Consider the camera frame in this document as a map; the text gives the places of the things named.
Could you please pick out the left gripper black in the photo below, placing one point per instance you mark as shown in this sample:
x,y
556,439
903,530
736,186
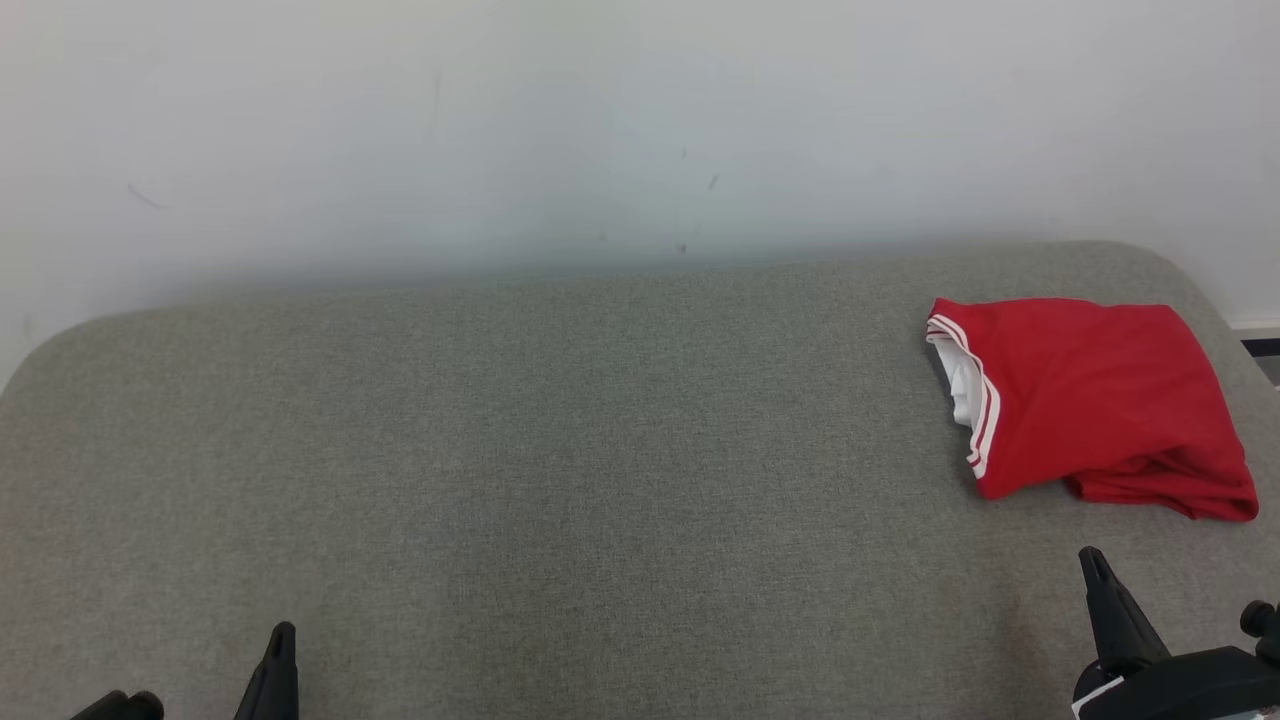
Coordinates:
x,y
125,707

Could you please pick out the dark baseboard strip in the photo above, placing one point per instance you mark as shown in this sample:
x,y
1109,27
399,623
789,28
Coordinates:
x,y
1262,347

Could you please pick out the red jersey with black lettering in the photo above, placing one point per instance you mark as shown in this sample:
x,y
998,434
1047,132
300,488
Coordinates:
x,y
1080,380

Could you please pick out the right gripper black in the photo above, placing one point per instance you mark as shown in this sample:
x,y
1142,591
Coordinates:
x,y
1190,690

